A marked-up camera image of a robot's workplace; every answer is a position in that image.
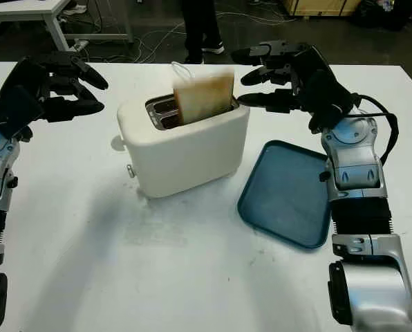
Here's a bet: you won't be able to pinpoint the cream white toaster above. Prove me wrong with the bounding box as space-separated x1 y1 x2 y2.
116 95 252 200

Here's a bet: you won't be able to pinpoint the black bag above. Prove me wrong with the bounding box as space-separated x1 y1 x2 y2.
350 0 412 33

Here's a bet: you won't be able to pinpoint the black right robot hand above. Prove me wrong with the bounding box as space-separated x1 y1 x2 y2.
230 40 357 136

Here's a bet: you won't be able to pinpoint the white toaster power cord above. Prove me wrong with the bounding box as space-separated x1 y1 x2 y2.
170 61 195 82

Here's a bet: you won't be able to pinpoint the white desk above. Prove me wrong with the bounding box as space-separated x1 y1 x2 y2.
0 0 135 53

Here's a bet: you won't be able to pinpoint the wooden crate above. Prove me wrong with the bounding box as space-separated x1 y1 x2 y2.
283 0 363 18

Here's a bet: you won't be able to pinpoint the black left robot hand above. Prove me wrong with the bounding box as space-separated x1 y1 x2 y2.
0 50 109 124

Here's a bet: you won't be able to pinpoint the dark blue plastic tray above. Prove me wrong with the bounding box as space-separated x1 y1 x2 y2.
237 139 332 253

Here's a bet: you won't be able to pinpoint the person's legs in background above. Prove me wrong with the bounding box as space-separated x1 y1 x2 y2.
180 0 226 65

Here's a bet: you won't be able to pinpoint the browned toast slice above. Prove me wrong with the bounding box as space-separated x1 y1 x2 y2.
171 68 236 125

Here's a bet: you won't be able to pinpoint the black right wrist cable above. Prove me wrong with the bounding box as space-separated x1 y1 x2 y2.
350 92 401 167

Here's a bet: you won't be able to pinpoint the white floor cable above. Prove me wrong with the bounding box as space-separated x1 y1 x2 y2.
135 19 187 62

